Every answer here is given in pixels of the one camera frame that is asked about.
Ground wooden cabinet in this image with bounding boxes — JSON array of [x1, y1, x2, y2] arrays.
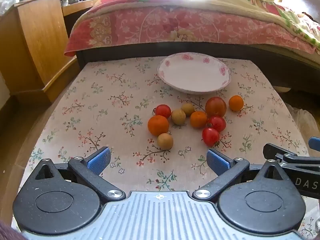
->
[[0, 0, 115, 103]]

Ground dark bed frame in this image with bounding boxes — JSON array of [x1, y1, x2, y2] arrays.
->
[[76, 41, 320, 95]]

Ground large orange-red tomato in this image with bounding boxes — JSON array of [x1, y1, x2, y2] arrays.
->
[[205, 96, 227, 118]]

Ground green yellow printed blanket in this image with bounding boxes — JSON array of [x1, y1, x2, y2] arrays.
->
[[215, 0, 320, 55]]

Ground pale round object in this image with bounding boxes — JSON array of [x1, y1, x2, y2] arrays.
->
[[272, 85, 292, 93]]

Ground bed with floral blanket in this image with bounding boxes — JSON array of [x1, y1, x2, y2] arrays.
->
[[64, 0, 315, 57]]

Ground white plate pink floral rim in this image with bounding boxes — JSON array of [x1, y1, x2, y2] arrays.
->
[[157, 52, 231, 95]]

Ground grey cloth bundle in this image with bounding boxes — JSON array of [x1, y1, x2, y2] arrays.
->
[[60, 0, 85, 7]]

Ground maroon fuzzy cloth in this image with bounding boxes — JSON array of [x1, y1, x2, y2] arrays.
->
[[0, 220, 23, 240]]

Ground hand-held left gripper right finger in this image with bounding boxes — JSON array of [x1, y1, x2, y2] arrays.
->
[[192, 148, 297, 202]]

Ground red cherry tomato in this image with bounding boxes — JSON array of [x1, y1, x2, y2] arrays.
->
[[155, 104, 172, 119], [202, 127, 220, 147], [207, 116, 227, 132]]

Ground translucent plastic bag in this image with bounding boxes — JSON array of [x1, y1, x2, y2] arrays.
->
[[286, 102, 320, 140]]

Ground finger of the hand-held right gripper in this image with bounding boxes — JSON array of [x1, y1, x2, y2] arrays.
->
[[262, 143, 320, 167], [308, 136, 320, 150]]

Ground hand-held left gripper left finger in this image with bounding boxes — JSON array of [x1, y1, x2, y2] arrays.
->
[[24, 147, 126, 202]]

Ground dark wooden headboard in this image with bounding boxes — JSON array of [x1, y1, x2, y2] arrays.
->
[[285, 0, 320, 23]]

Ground tan longan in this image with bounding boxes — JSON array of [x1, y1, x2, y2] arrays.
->
[[181, 103, 195, 117], [157, 133, 174, 150], [171, 109, 187, 125]]

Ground floral beige tablecloth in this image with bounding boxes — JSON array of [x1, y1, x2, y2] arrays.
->
[[24, 56, 320, 240]]

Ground large mandarin orange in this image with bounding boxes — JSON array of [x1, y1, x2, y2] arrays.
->
[[147, 115, 170, 136]]

